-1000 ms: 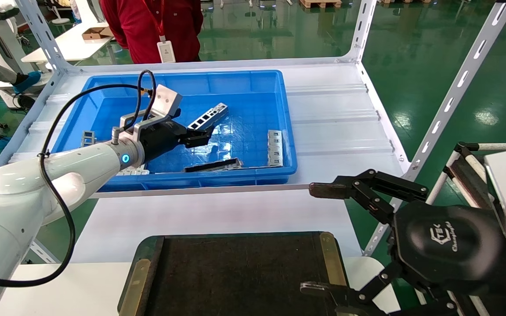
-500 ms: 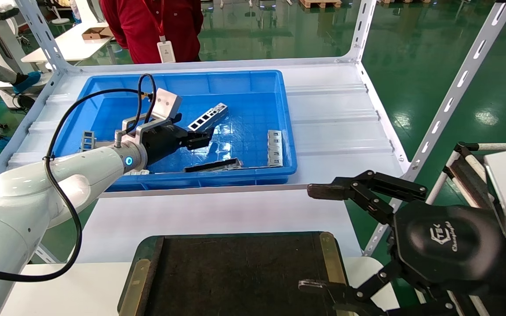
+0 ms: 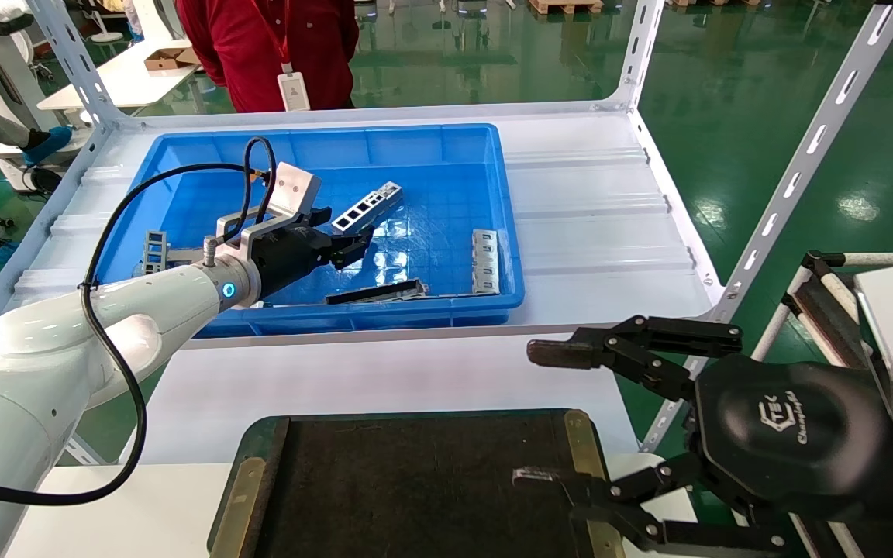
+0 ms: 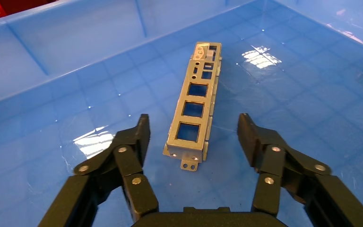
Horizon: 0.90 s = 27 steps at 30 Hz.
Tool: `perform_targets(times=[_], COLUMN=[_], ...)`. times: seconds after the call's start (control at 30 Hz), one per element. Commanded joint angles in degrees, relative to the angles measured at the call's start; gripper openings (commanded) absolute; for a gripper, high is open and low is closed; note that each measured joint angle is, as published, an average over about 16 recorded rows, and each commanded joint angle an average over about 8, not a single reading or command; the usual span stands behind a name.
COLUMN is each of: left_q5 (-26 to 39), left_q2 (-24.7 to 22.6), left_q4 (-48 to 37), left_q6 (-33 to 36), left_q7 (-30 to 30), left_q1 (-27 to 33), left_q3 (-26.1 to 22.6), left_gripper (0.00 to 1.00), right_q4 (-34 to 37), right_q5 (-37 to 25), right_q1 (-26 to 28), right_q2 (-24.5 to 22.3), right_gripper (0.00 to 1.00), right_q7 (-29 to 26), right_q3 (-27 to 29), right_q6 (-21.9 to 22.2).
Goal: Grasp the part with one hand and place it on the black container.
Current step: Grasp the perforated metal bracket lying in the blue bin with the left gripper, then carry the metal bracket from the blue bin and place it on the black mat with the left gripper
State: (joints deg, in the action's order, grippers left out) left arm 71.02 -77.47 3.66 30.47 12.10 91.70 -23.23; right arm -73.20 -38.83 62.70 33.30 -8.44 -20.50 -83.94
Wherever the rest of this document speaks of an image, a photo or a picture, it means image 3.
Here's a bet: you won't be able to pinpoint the grey upright metal frame part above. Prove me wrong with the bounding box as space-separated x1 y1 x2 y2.
142 230 171 276

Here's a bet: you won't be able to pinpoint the silver metal part with holes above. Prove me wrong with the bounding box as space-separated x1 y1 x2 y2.
332 181 404 235

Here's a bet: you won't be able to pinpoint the person in red shirt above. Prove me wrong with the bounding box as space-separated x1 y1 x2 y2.
175 0 360 114

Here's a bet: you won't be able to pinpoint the cardboard box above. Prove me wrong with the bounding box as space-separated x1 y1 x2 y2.
144 46 201 72

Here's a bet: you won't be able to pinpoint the silver metal bracket part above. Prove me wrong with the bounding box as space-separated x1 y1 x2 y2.
471 229 500 296

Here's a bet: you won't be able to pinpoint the black container tray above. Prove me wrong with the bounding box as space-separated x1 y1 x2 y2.
208 409 626 558

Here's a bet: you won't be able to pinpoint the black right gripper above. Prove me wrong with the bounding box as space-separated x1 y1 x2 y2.
512 315 893 555

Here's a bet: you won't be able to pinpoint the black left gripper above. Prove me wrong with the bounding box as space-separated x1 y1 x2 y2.
249 206 375 303

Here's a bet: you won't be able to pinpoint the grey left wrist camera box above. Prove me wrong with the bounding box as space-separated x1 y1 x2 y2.
270 161 322 222

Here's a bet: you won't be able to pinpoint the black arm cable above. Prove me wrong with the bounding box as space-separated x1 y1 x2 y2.
0 137 278 507

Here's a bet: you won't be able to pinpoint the dark long metal part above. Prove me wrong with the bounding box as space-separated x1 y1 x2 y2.
324 280 429 305

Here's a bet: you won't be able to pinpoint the wooden pallet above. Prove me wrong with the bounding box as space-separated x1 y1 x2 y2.
528 0 604 16

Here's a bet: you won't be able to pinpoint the white background table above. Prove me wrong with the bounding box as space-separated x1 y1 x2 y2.
37 39 203 110

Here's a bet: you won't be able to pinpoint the white ID badge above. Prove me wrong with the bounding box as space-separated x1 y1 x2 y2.
277 70 310 112

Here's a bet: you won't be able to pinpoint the blue plastic bin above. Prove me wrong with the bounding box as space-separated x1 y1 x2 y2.
92 124 526 339

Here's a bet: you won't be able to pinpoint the red lanyard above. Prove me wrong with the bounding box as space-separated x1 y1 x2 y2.
249 0 292 74

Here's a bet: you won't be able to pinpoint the white tube cart black pads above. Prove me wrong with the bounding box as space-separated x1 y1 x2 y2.
753 250 893 558

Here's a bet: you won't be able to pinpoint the white metal shelf rack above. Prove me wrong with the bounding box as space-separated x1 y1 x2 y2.
0 0 893 466

